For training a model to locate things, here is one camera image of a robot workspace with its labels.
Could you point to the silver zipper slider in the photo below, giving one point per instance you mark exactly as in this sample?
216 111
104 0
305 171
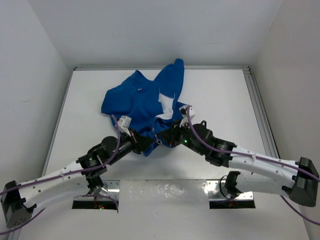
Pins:
158 140

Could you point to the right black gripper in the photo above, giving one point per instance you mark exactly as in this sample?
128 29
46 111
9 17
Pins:
170 135

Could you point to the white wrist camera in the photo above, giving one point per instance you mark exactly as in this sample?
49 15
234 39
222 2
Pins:
124 124
187 113

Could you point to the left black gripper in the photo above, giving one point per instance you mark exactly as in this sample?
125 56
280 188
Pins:
138 141

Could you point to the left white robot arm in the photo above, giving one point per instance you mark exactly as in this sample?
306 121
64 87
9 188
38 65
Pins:
20 200

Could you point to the aluminium frame rail right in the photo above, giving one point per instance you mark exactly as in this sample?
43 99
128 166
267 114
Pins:
266 134

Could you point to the aluminium frame rail back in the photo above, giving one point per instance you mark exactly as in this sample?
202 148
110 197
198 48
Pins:
159 67

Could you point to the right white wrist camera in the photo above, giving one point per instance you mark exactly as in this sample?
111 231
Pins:
187 113

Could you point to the aluminium frame rail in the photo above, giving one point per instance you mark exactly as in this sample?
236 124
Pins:
266 134
159 67

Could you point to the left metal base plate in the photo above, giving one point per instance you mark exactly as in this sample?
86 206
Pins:
109 191

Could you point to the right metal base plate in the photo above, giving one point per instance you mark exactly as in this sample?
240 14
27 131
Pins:
216 191

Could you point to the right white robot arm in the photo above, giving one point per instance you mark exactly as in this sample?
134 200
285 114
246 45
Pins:
251 172

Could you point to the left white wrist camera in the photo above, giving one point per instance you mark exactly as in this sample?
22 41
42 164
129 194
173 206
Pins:
124 124

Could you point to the metal base plate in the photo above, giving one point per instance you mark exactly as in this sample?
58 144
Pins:
216 191
109 191

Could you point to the blue zip-up jacket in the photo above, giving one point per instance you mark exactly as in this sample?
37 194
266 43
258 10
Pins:
152 105

